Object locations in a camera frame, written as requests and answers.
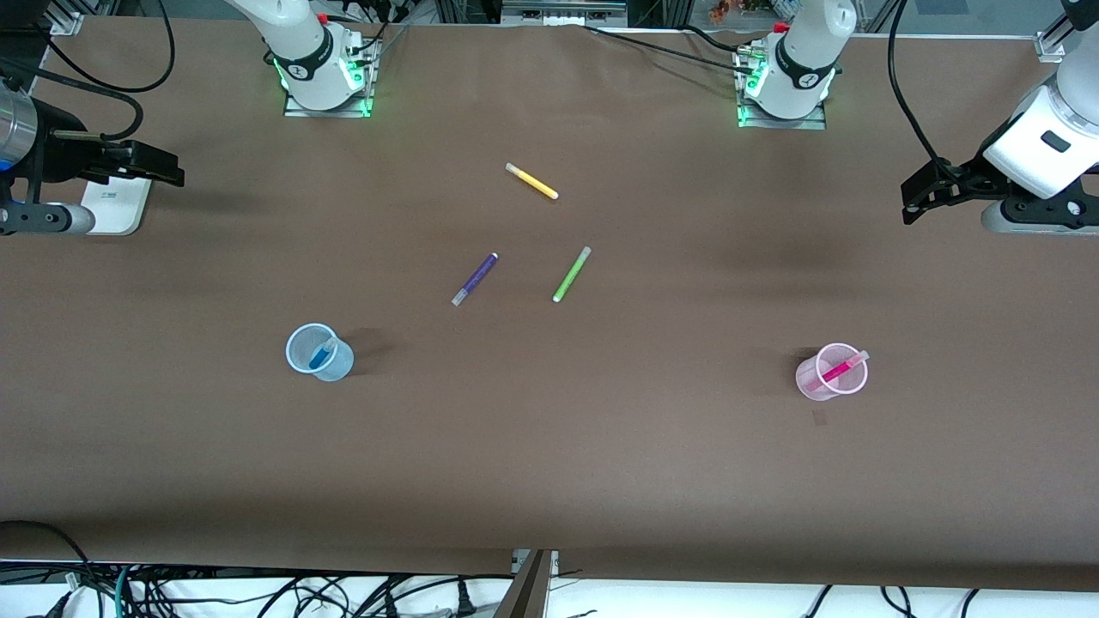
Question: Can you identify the black looping floor cable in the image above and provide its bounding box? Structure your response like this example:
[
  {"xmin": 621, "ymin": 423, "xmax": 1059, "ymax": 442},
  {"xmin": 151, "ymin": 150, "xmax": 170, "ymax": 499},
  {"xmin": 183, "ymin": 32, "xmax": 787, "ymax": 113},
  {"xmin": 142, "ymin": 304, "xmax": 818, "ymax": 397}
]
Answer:
[{"xmin": 0, "ymin": 520, "xmax": 91, "ymax": 618}]

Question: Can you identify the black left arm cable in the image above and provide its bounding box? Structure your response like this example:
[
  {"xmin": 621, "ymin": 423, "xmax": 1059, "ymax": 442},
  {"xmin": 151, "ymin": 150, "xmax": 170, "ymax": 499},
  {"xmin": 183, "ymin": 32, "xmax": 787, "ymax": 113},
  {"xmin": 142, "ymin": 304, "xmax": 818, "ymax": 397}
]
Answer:
[{"xmin": 889, "ymin": 0, "xmax": 954, "ymax": 173}]

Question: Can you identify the pink mesh cup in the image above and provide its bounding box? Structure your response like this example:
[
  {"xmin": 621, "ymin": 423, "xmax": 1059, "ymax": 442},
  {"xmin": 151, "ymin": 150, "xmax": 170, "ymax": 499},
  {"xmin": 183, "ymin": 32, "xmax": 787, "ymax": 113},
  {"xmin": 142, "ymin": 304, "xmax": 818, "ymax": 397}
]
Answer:
[{"xmin": 795, "ymin": 342, "xmax": 870, "ymax": 403}]

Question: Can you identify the yellow marker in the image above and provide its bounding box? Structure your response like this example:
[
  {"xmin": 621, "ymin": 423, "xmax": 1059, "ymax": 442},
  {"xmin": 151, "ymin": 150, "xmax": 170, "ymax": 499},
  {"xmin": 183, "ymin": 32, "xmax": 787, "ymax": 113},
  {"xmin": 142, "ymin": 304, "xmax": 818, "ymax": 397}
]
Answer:
[{"xmin": 505, "ymin": 162, "xmax": 560, "ymax": 201}]

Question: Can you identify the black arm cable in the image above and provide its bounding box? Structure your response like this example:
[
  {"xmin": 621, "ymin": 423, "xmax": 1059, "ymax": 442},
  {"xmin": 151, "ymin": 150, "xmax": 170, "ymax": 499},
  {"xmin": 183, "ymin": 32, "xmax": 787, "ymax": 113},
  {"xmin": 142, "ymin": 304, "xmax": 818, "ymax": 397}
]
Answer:
[
  {"xmin": 889, "ymin": 0, "xmax": 954, "ymax": 173},
  {"xmin": 0, "ymin": 0, "xmax": 177, "ymax": 142}
]

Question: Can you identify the light blue mesh cup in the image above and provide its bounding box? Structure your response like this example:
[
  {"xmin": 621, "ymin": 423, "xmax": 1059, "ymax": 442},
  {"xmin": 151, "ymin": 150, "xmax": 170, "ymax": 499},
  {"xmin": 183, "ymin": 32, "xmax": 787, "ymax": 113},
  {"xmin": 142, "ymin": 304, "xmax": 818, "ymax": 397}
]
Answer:
[{"xmin": 285, "ymin": 323, "xmax": 355, "ymax": 382}]

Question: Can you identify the black cable on table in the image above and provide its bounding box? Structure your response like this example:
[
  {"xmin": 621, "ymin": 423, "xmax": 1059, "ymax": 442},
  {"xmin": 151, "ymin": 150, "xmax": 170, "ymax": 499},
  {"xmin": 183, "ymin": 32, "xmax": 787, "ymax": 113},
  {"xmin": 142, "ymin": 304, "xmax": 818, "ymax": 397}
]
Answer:
[{"xmin": 584, "ymin": 24, "xmax": 761, "ymax": 76}]

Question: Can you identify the pink marker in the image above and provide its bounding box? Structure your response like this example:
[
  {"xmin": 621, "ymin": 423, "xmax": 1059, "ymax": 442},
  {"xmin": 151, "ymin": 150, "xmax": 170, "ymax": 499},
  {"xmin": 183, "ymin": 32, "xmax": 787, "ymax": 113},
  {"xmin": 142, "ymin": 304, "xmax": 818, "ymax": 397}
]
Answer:
[{"xmin": 805, "ymin": 350, "xmax": 871, "ymax": 391}]

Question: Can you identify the purple marker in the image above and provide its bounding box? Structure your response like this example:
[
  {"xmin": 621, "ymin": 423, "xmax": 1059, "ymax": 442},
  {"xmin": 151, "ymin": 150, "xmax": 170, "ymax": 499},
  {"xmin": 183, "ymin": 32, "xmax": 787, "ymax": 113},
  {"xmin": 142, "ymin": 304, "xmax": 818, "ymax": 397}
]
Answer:
[{"xmin": 452, "ymin": 252, "xmax": 500, "ymax": 307}]

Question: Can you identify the dark table support beam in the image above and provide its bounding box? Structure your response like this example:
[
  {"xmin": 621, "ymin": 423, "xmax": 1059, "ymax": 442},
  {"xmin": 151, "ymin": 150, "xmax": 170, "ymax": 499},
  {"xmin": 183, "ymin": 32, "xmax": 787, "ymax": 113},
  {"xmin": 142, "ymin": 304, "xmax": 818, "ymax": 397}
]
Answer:
[{"xmin": 492, "ymin": 549, "xmax": 555, "ymax": 618}]

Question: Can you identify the grey metal box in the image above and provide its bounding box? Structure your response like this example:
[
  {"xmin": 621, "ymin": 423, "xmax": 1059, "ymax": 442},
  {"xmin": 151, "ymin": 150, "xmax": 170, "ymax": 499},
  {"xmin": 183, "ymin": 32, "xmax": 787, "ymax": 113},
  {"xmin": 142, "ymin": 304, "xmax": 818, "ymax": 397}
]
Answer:
[{"xmin": 501, "ymin": 0, "xmax": 629, "ymax": 27}]

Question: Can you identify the white lamp base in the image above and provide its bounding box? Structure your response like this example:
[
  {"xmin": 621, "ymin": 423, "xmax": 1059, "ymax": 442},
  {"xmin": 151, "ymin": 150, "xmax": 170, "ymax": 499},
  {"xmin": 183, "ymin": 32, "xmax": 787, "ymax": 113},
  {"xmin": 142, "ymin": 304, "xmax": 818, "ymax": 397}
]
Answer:
[{"xmin": 82, "ymin": 176, "xmax": 154, "ymax": 236}]

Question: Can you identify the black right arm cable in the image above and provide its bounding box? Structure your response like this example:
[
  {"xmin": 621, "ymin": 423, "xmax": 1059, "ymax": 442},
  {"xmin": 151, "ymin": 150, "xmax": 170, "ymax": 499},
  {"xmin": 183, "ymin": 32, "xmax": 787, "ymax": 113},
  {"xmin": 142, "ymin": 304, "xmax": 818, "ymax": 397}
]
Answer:
[{"xmin": 0, "ymin": 0, "xmax": 177, "ymax": 142}]

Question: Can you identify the green marker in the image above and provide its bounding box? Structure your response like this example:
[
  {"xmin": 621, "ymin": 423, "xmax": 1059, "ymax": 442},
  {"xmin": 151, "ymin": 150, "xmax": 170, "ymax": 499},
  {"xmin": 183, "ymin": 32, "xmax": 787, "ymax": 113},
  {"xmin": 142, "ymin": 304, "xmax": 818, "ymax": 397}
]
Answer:
[{"xmin": 552, "ymin": 246, "xmax": 592, "ymax": 303}]

